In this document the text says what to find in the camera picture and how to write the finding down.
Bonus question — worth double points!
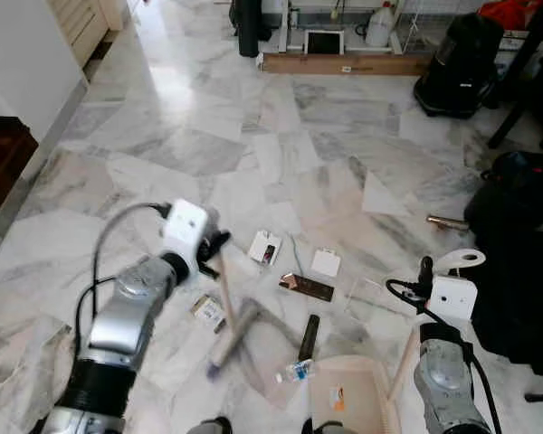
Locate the black slanted table leg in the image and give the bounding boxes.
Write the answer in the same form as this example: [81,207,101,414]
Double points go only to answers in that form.
[487,0,543,150]

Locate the brass coloured cylinder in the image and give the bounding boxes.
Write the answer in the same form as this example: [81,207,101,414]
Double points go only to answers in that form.
[425,214,472,232]

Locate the plain white square card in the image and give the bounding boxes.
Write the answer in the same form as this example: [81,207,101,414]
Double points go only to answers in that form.
[311,249,342,278]

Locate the white framed tablet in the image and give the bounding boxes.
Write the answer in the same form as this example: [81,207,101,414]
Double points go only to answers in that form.
[304,29,346,55]

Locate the small printed packet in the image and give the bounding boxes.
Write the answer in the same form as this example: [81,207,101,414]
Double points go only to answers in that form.
[190,294,225,331]

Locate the red bag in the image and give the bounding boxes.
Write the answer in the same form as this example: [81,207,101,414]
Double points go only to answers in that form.
[478,0,535,30]

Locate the black stick-shaped item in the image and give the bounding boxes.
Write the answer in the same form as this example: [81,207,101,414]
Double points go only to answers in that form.
[297,314,321,363]

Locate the crushed clear plastic bottle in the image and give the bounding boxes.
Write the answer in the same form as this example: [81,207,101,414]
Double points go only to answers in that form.
[274,359,319,384]

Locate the white plastic jug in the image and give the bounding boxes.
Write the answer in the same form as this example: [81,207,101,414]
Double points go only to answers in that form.
[364,2,396,48]

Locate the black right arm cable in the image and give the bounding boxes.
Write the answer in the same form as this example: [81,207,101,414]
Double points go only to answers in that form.
[385,278,504,434]

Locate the black backpack with red trim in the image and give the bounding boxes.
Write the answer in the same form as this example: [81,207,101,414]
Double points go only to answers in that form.
[464,151,543,238]

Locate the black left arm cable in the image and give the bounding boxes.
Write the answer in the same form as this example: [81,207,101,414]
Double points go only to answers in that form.
[72,202,173,358]

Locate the flat brown rectangular box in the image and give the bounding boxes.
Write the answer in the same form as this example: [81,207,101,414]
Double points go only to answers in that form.
[279,273,336,303]

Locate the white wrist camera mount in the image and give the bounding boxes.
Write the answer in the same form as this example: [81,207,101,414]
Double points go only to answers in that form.
[161,199,211,272]
[430,276,479,323]

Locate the white metal rack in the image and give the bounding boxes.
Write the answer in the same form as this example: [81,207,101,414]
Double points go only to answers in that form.
[276,0,458,57]

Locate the light wood louvred cabinet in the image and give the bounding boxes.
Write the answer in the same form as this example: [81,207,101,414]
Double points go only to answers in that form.
[47,0,128,66]

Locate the long brown cardboard box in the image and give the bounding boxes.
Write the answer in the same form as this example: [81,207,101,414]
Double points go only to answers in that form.
[260,52,433,76]

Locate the black vacuum cleaner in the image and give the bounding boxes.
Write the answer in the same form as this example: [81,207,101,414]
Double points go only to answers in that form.
[414,13,506,118]

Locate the black upright cylinder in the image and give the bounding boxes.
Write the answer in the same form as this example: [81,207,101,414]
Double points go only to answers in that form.
[231,0,272,58]

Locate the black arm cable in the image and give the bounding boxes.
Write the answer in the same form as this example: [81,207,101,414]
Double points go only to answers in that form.
[72,202,173,358]
[385,278,504,434]

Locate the large black fabric bag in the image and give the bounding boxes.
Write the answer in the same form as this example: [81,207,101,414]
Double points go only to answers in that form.
[471,231,543,376]

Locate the dark brown wooden furniture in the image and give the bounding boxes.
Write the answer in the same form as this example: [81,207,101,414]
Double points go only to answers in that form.
[0,116,39,236]

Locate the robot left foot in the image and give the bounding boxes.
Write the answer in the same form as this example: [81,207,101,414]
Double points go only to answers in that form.
[186,416,234,434]

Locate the white card with dark item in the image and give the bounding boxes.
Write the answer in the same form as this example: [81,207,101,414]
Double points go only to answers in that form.
[250,230,283,268]

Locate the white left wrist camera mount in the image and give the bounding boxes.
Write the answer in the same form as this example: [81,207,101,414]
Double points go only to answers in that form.
[161,199,211,272]

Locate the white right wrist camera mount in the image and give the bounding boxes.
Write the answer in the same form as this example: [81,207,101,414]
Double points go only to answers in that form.
[430,276,479,323]

